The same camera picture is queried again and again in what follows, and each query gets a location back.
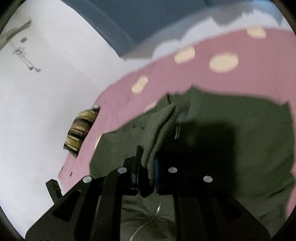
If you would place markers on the black gold striped pillow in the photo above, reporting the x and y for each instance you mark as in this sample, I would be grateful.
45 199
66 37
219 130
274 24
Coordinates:
79 130

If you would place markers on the olive green small garment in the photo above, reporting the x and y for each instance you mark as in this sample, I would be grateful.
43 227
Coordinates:
264 158

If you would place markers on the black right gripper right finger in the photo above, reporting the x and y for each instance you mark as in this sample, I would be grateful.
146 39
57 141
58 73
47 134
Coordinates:
196 166

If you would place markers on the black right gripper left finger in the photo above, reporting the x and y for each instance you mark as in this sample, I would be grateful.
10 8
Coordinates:
91 210

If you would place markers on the blue curtain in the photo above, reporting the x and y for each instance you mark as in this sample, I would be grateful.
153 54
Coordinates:
124 24

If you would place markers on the pink polka dot bedsheet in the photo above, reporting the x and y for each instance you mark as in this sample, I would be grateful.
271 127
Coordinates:
256 61

